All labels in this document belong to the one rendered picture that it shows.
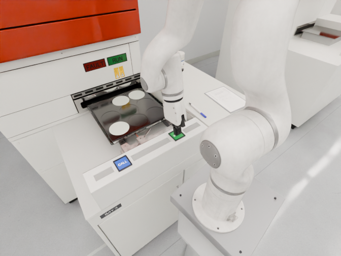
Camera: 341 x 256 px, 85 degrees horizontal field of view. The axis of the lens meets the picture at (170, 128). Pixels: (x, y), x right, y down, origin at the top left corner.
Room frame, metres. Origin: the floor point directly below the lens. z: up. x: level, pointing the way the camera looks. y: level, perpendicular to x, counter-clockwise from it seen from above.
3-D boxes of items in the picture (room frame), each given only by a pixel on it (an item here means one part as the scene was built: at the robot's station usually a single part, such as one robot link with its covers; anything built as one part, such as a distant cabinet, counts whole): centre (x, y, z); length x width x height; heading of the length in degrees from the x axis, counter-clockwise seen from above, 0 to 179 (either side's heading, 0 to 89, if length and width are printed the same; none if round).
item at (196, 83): (0.98, -0.14, 0.89); 0.62 x 0.35 x 0.14; 36
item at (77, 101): (1.00, 0.37, 0.89); 0.44 x 0.02 x 0.10; 126
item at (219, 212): (0.31, -0.18, 0.96); 0.19 x 0.19 x 0.18
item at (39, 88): (0.90, 0.52, 1.02); 0.82 x 0.03 x 0.40; 126
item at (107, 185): (0.50, 0.07, 0.89); 0.55 x 0.09 x 0.14; 126
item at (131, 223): (0.80, 0.11, 0.41); 0.97 x 0.64 x 0.82; 126
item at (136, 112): (0.83, 0.24, 0.90); 0.34 x 0.34 x 0.01; 36
